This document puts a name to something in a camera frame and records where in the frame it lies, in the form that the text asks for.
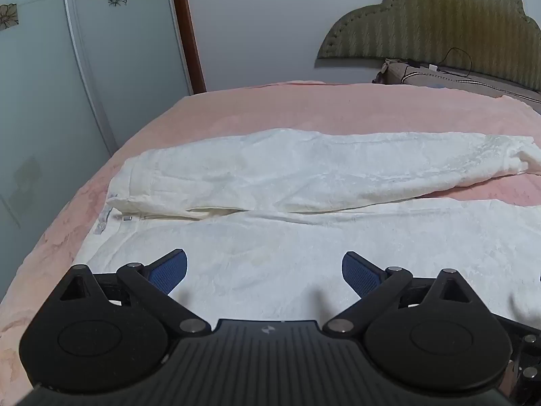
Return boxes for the brown wooden door frame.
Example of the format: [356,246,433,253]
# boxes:
[168,0,208,94]

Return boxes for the flower print wardrobe door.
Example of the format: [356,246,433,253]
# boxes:
[0,0,195,302]

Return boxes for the grey-brown pillow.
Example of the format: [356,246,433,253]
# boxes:
[372,58,541,115]

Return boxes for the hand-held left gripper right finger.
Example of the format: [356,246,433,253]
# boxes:
[323,250,472,336]

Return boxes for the pink blanket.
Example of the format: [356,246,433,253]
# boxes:
[0,80,541,395]

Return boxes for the black cable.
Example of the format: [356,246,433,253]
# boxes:
[399,47,541,104]

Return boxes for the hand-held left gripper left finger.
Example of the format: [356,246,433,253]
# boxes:
[59,249,212,336]

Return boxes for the white pants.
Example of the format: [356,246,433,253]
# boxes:
[75,129,541,331]

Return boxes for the olive green padded headboard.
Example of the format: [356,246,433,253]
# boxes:
[316,0,541,94]

